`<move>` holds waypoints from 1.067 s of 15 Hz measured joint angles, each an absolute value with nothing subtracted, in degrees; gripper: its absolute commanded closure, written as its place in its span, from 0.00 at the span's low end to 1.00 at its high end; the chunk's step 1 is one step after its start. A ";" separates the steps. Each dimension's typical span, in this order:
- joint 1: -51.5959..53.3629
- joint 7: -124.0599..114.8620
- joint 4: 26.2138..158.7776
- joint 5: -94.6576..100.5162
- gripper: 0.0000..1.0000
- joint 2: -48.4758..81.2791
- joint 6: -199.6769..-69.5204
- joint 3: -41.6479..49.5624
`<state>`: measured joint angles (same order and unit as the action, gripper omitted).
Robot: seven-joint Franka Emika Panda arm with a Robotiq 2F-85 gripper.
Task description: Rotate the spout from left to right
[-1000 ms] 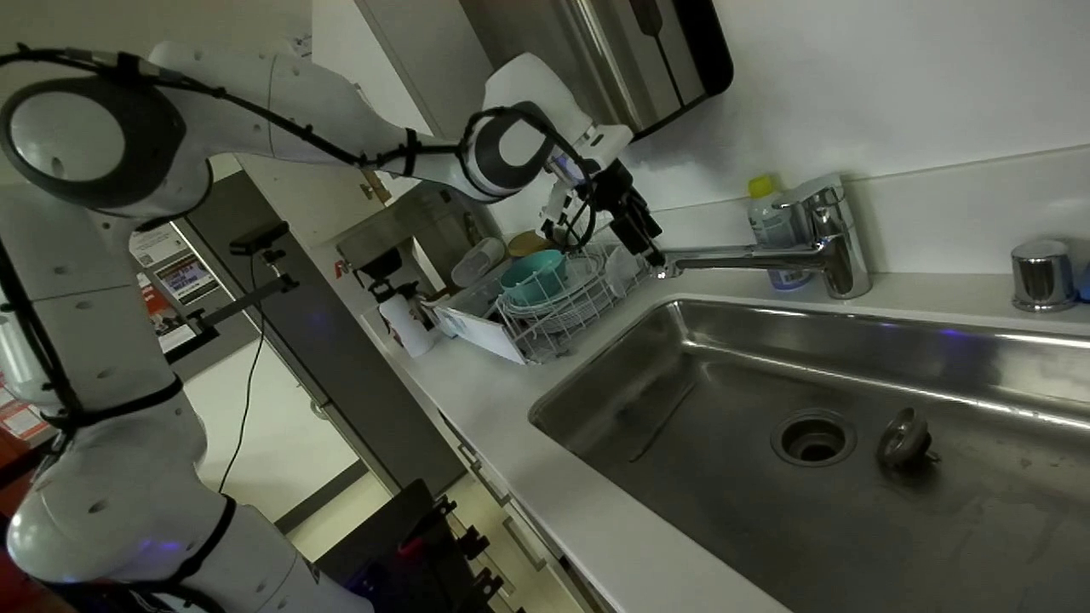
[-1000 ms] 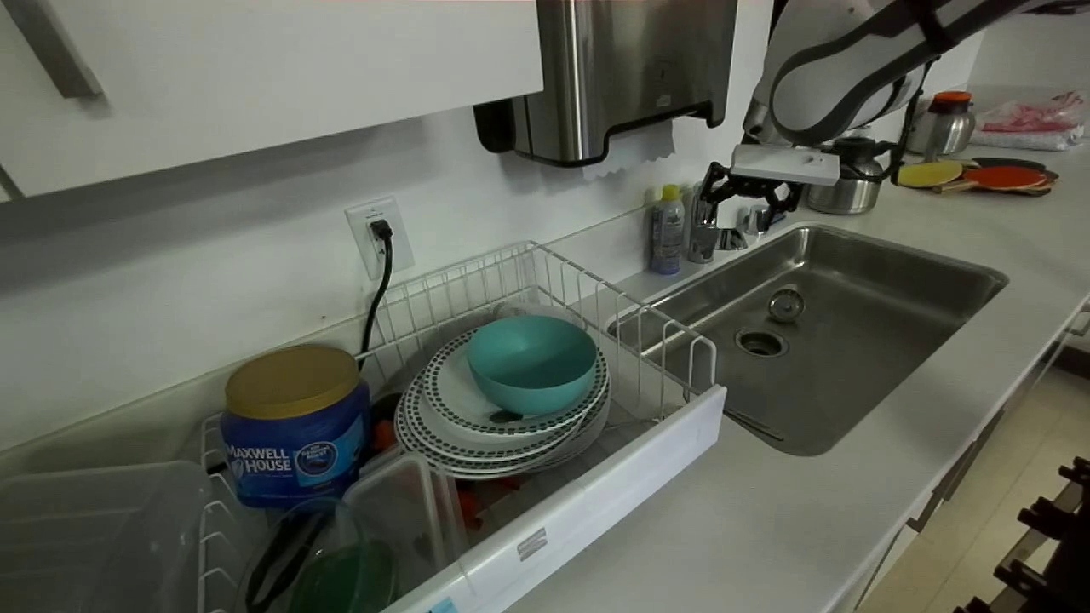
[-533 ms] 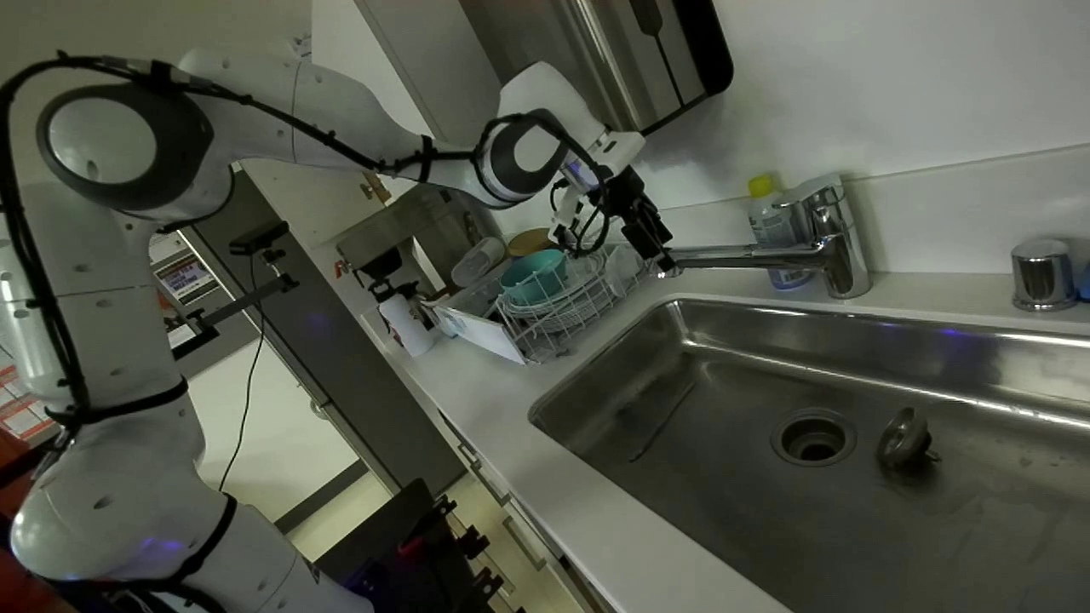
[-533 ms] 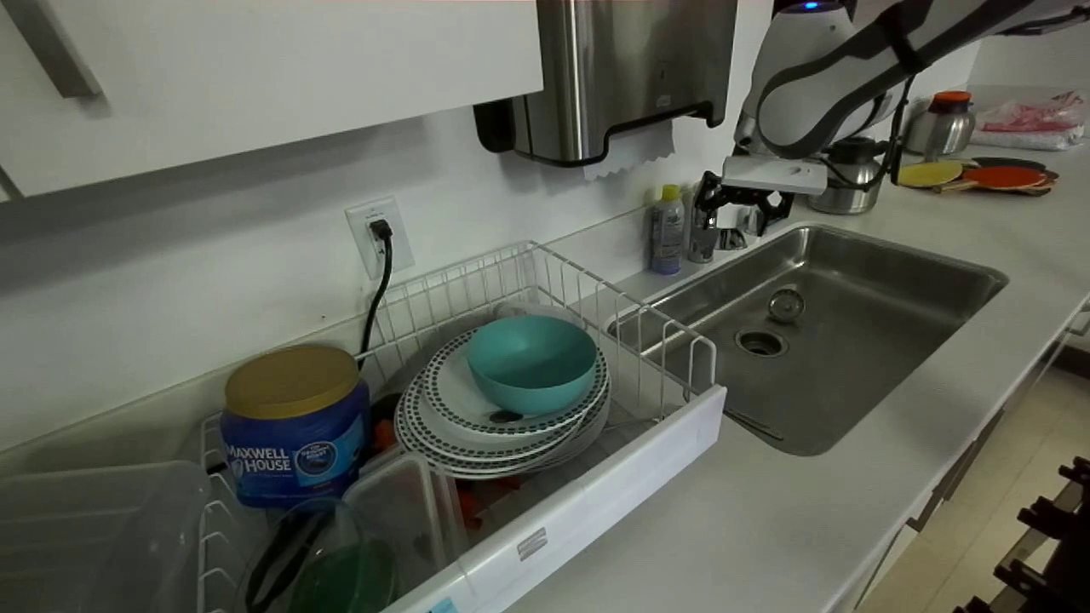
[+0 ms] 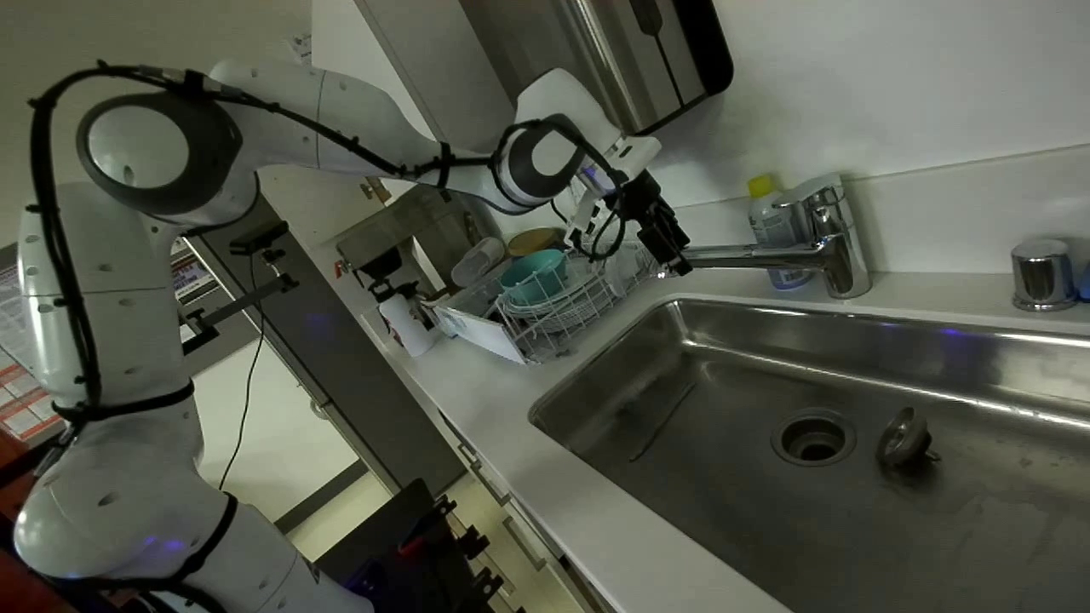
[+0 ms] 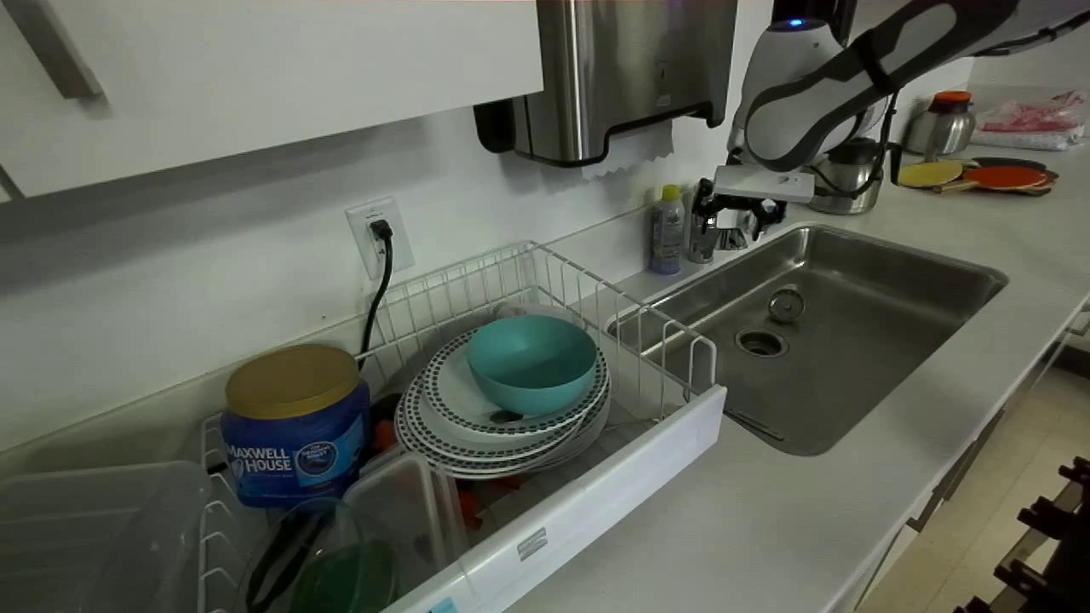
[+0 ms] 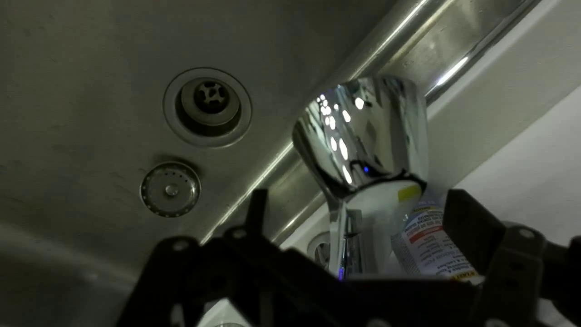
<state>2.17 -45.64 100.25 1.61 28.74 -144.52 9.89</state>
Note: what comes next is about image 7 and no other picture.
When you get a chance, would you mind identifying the metal sink strainer plug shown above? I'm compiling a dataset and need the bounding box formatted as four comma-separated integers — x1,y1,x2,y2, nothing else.
137,159,203,221

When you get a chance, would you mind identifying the soap bottle with yellow cap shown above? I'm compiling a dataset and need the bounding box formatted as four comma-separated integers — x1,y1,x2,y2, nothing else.
388,184,486,286

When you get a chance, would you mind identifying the chrome sink faucet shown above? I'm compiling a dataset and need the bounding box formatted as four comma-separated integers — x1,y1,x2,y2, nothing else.
290,73,431,282

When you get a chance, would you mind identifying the round sink drain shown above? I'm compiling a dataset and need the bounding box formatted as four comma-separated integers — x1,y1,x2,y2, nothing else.
161,66,255,152

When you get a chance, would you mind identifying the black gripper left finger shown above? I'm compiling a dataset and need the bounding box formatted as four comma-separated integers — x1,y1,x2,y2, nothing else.
116,188,388,327

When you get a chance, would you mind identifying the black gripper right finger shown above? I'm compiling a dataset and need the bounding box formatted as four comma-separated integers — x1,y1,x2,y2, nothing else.
442,188,581,327

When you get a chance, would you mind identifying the stainless steel sink basin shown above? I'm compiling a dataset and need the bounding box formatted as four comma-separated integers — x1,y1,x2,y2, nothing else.
0,0,540,282

